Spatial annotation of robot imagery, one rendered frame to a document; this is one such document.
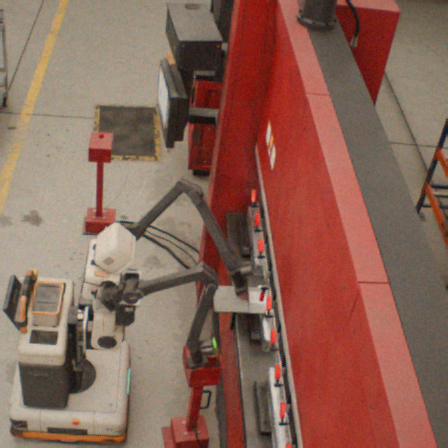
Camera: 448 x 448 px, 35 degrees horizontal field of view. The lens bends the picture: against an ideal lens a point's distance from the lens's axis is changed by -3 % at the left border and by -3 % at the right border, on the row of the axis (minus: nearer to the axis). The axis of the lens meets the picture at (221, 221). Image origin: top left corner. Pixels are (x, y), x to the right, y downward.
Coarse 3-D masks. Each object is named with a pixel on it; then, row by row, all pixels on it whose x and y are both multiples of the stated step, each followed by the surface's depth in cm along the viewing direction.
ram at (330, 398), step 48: (288, 96) 337; (288, 144) 331; (288, 192) 326; (288, 240) 321; (288, 288) 315; (336, 288) 241; (288, 336) 309; (336, 336) 237; (336, 384) 233; (336, 432) 228
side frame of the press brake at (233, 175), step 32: (256, 0) 365; (352, 0) 375; (384, 0) 382; (256, 32) 377; (352, 32) 379; (384, 32) 380; (256, 64) 389; (384, 64) 393; (224, 96) 412; (256, 96) 402; (224, 128) 415; (256, 128) 416; (224, 160) 430; (224, 192) 445; (256, 192) 446; (224, 224) 461
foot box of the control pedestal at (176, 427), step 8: (200, 416) 427; (176, 424) 421; (200, 424) 423; (168, 432) 429; (176, 432) 417; (208, 432) 419; (168, 440) 424; (176, 440) 413; (184, 440) 413; (192, 440) 414; (200, 440) 415; (208, 440) 417
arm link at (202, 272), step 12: (204, 264) 337; (168, 276) 339; (180, 276) 336; (192, 276) 335; (204, 276) 334; (216, 276) 340; (132, 288) 341; (144, 288) 340; (156, 288) 340; (168, 288) 340; (216, 288) 337; (132, 300) 342
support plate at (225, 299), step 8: (224, 288) 387; (232, 288) 388; (248, 288) 389; (256, 288) 390; (216, 296) 382; (224, 296) 383; (232, 296) 383; (216, 304) 378; (224, 304) 378; (232, 304) 379; (240, 304) 380; (256, 304) 381; (240, 312) 376; (248, 312) 377; (256, 312) 377; (264, 312) 377
